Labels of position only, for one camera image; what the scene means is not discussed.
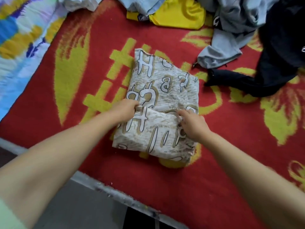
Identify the person's left hand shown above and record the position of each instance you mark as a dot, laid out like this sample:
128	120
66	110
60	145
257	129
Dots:
125	111

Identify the person's right hand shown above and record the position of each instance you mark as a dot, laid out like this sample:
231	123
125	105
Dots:
194	126

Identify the pile of mixed clothes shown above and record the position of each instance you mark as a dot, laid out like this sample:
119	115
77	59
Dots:
238	26

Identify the person's left forearm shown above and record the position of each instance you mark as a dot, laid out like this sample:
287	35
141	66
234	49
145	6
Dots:
52	164

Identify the person's right forearm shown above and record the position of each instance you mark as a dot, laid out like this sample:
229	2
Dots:
257	178

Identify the white bed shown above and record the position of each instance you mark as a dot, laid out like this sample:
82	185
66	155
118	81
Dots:
95	186

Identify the person's black trousers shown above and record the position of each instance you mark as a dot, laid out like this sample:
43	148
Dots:
138	219

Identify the red bedsheet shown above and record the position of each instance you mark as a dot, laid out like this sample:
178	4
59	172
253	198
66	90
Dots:
238	131

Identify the colourful patterned pillow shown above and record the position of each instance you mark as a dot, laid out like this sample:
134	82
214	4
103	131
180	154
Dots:
24	50

